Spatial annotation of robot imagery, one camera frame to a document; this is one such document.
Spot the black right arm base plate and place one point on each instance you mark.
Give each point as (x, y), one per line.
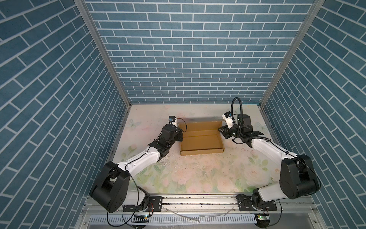
(250, 203)

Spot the aluminium left corner post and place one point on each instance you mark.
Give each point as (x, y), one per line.
(86, 16)

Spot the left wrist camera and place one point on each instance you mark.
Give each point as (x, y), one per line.
(172, 120)

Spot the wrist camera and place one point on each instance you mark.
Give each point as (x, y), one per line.
(172, 120)
(228, 119)

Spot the aluminium corner post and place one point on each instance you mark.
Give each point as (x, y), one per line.
(86, 16)
(313, 11)

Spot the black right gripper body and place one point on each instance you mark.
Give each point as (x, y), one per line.
(234, 131)

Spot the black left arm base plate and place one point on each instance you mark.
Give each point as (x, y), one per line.
(153, 203)

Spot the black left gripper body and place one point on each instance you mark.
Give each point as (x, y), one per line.
(177, 137)

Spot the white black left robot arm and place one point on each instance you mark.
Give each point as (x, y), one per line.
(111, 187)

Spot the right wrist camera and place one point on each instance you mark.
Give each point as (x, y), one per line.
(228, 119)

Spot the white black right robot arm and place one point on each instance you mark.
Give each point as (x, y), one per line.
(297, 175)

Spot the brown cardboard paper box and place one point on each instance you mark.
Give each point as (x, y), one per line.
(201, 138)

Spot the aluminium front rail frame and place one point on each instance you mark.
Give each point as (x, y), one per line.
(300, 213)

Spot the aluminium right corner post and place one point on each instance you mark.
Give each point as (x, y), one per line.
(313, 11)

